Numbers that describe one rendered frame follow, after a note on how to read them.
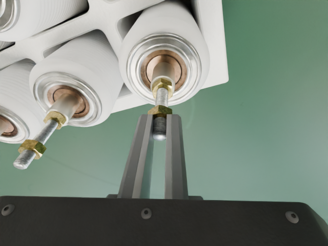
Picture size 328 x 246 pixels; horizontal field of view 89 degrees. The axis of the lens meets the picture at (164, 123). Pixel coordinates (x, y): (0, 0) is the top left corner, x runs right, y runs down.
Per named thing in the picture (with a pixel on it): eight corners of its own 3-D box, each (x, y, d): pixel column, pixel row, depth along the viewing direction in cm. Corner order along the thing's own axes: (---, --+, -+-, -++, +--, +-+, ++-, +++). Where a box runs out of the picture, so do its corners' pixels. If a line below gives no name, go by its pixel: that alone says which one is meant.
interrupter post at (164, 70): (178, 77, 18) (179, 94, 15) (157, 84, 18) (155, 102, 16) (171, 56, 16) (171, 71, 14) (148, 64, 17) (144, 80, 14)
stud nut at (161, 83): (173, 96, 15) (173, 101, 15) (154, 97, 16) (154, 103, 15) (171, 76, 14) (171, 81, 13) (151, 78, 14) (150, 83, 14)
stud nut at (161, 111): (174, 124, 13) (174, 132, 12) (151, 125, 13) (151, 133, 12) (171, 102, 11) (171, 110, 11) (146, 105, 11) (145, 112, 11)
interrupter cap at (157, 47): (207, 90, 19) (208, 93, 18) (146, 108, 21) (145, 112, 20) (190, 16, 14) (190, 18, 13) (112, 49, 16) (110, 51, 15)
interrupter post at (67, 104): (61, 105, 21) (47, 123, 18) (58, 89, 19) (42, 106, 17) (81, 110, 21) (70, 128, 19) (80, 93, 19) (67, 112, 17)
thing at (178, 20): (198, 44, 32) (218, 96, 19) (153, 61, 35) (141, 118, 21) (184, -16, 26) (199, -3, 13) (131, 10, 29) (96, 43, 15)
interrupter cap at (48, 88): (44, 116, 22) (41, 120, 22) (27, 62, 17) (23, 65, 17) (102, 128, 23) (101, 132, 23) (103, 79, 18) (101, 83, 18)
